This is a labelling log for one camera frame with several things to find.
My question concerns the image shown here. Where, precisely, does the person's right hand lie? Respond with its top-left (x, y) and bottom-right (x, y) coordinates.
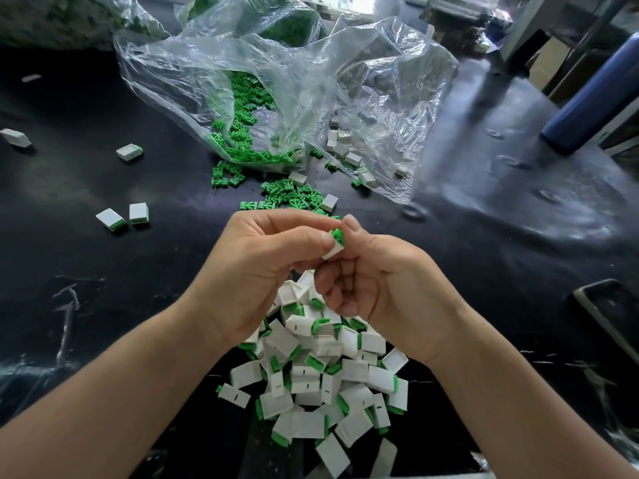
top-left (312, 214), bottom-right (475, 367)

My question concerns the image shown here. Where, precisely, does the person's right forearm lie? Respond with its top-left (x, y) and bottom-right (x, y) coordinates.
top-left (434, 322), bottom-right (639, 479)

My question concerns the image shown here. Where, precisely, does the pile of green clips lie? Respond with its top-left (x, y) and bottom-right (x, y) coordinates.
top-left (210, 69), bottom-right (365, 214)

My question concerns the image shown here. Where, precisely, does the person's left hand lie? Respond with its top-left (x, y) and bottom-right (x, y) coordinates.
top-left (182, 208), bottom-right (343, 353)

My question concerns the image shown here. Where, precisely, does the brown cardboard box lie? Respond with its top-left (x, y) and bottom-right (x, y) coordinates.
top-left (529, 37), bottom-right (575, 92)

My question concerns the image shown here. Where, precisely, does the blue cylinder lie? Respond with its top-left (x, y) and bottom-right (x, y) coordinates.
top-left (541, 33), bottom-right (639, 156)

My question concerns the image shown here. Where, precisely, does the plastic bag full of green pieces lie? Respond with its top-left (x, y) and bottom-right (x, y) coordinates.
top-left (178, 0), bottom-right (325, 48)

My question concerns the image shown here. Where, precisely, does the pile of assembled white-green pieces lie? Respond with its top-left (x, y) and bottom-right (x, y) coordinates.
top-left (232, 269), bottom-right (411, 479)

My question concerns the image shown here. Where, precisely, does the heap of white caps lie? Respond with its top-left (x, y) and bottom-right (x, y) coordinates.
top-left (290, 112), bottom-right (413, 216)

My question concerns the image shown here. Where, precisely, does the grey machine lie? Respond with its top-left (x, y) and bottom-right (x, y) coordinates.
top-left (424, 0), bottom-right (511, 48)

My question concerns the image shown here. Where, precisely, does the clear plastic bag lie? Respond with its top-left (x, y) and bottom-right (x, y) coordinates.
top-left (114, 0), bottom-right (461, 206)

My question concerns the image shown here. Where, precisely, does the large bag of assembled pieces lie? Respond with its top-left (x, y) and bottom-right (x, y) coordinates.
top-left (0, 0), bottom-right (173, 48)

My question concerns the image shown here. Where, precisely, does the black smartphone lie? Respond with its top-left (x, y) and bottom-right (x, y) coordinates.
top-left (574, 279), bottom-right (639, 365)

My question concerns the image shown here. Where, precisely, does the white metal frame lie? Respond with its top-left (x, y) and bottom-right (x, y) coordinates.
top-left (501, 0), bottom-right (639, 88)

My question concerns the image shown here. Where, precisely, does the person's left forearm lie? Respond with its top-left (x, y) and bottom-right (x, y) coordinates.
top-left (0, 312), bottom-right (233, 479)

